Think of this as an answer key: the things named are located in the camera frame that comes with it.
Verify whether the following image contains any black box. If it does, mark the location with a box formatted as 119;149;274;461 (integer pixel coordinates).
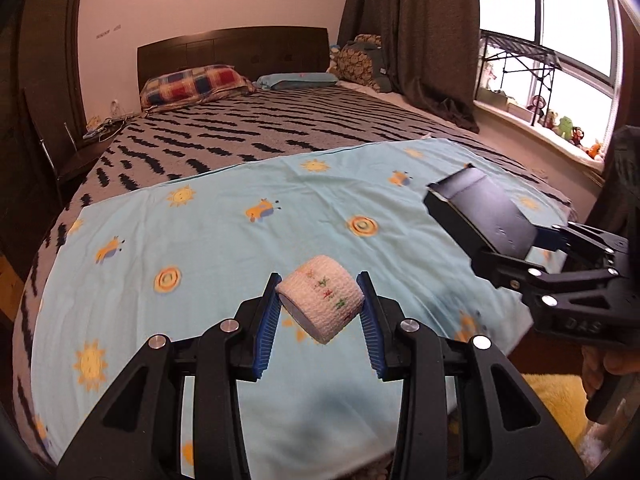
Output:
423;165;537;259

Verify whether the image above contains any white bandage roll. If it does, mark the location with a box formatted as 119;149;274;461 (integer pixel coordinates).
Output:
276;255;364;344

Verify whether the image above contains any person's right hand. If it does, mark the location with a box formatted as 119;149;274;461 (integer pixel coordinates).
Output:
582;346;640;398

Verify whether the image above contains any yellow fluffy rug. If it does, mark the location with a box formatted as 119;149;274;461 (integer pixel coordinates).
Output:
523;374;617;472

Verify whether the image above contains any green frog toy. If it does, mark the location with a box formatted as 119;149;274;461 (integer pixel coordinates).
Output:
555;116;574;142

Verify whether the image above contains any light blue cartoon sheet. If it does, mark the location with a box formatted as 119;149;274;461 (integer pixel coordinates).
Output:
29;138;574;480

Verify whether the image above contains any black metal rack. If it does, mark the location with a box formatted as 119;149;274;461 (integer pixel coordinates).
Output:
474;29;561;126

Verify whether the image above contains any dark brown curtain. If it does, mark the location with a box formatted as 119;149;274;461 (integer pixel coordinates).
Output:
337;0;480;133

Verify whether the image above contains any brown patterned cushion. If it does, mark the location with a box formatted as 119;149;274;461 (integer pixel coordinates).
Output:
329;34;393;93

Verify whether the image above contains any dark wooden chair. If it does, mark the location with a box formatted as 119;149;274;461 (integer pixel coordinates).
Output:
22;88;113;204

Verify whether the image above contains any grey black patterned blanket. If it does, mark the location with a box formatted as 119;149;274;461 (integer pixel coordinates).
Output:
13;82;578;462

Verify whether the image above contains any teal flat pillow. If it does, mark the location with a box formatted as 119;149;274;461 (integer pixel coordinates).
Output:
254;73;338;90

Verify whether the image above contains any plaid red blue pillow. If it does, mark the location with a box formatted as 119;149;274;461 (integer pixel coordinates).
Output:
140;64;256;112

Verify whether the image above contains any dark wooden wardrobe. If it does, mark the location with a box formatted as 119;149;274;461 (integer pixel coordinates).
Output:
1;0;86;278

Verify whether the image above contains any dark wooden headboard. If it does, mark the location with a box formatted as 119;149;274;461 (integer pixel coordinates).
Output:
137;26;330;88

